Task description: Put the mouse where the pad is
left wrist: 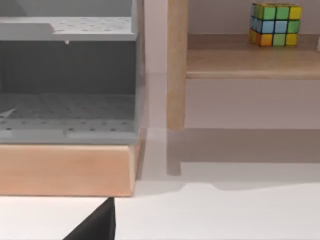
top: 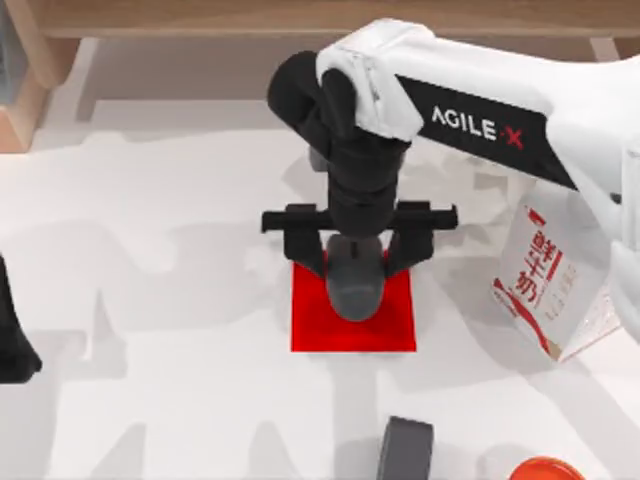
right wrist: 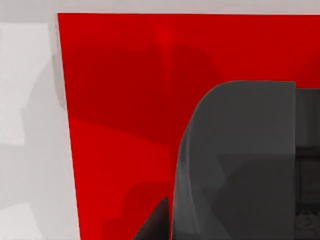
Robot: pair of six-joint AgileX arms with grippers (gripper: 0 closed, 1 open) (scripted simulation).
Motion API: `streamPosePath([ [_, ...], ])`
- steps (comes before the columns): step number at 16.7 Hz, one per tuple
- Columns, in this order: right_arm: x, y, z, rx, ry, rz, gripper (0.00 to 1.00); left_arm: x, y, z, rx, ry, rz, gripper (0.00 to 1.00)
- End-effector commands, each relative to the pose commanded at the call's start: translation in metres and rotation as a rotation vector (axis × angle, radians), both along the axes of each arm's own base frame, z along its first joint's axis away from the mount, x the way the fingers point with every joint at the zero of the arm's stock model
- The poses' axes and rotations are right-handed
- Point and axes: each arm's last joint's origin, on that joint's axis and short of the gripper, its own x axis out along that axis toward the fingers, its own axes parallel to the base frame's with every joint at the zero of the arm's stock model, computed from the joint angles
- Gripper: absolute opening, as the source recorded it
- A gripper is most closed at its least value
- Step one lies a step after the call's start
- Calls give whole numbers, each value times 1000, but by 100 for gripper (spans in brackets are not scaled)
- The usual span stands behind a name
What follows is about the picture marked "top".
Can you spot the grey computer mouse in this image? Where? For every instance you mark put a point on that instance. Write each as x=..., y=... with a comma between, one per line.
x=355, y=295

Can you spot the flat red square mat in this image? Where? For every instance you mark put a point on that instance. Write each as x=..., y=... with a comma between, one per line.
x=310, y=330

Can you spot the white and red milk carton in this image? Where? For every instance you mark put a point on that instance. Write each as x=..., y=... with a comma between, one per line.
x=540, y=280

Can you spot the dark grey box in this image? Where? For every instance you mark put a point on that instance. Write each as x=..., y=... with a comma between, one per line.
x=405, y=450

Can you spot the orange round lid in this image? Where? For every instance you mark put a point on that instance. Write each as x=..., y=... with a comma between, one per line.
x=545, y=470

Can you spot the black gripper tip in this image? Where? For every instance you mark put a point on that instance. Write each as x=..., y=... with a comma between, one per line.
x=12, y=340

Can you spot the wooden cupboard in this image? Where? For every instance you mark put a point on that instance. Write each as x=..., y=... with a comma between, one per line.
x=40, y=60

